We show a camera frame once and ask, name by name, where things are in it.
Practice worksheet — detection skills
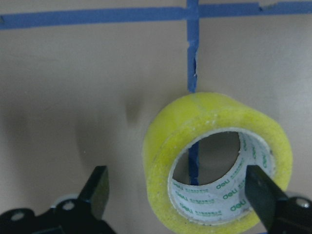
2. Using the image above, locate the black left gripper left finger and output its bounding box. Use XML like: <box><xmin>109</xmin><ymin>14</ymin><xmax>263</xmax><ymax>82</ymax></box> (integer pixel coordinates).
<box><xmin>78</xmin><ymin>166</ymin><xmax>109</xmax><ymax>220</ymax></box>

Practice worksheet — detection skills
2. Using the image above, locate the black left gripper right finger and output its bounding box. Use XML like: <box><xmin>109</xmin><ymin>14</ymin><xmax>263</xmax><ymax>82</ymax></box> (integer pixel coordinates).
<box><xmin>245</xmin><ymin>165</ymin><xmax>288</xmax><ymax>231</ymax></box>

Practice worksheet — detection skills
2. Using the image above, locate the yellow tape roll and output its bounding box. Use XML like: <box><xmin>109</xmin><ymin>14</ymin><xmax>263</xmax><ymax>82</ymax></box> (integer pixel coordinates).
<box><xmin>142</xmin><ymin>93</ymin><xmax>293</xmax><ymax>234</ymax></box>

